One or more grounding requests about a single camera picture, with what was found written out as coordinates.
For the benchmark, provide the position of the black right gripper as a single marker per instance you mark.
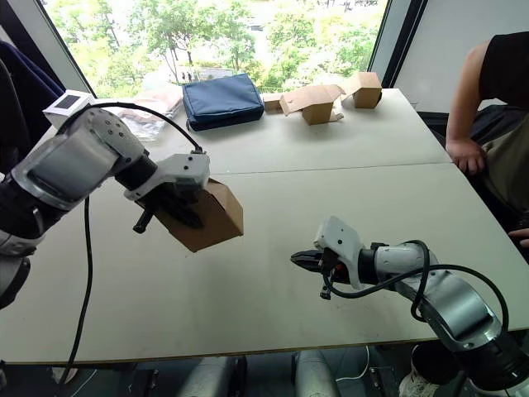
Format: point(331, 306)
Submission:
point(336, 269)

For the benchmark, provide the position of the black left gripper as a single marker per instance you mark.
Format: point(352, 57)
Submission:
point(155, 203)

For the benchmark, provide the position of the small brown cardboard box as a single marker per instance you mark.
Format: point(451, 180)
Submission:
point(219, 215)

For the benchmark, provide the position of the person's bare right forearm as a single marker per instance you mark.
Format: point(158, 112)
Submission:
point(465, 95)

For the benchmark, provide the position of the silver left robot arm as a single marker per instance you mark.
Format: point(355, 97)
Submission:
point(74, 161)

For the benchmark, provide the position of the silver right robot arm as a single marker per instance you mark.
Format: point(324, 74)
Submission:
point(463, 306)

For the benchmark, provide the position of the small flat cardboard piece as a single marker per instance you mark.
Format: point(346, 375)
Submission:
point(273, 102)

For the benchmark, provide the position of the white box with dark screen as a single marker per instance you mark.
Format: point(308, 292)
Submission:
point(89, 99)

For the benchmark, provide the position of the open-flapped cardboard box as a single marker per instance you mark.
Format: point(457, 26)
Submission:
point(316, 109)

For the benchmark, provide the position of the closed cardboard box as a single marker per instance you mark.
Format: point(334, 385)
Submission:
point(365, 93)

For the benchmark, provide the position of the person's right hand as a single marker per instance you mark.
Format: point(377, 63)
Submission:
point(467, 155)

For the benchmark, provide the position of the person's left hand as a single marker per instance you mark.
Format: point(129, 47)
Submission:
point(521, 237)

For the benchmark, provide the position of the clear plastic bag packet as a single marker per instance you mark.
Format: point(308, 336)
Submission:
point(163, 97)
point(142, 126)

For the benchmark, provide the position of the grey rounded shape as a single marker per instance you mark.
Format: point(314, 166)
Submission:
point(318, 374)
point(206, 378)

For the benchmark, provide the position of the navy blue fabric bag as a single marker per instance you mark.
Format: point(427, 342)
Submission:
point(223, 101)

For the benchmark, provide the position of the black round object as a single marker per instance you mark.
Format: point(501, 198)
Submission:
point(434, 362)

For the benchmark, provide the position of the white sneaker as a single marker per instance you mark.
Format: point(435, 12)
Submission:
point(421, 386)

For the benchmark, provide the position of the large glass window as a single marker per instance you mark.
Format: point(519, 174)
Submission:
point(223, 37)

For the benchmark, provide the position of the dark navy jacket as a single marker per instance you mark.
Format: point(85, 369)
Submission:
point(25, 91)

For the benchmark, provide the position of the person's body in black shirt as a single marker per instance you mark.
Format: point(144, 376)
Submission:
point(510, 124)

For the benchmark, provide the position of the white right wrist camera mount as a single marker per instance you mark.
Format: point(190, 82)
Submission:
point(343, 235)

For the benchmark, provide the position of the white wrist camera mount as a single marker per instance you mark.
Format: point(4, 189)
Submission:
point(182, 165)
point(343, 235)

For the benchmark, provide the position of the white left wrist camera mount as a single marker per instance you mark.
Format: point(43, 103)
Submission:
point(182, 165)

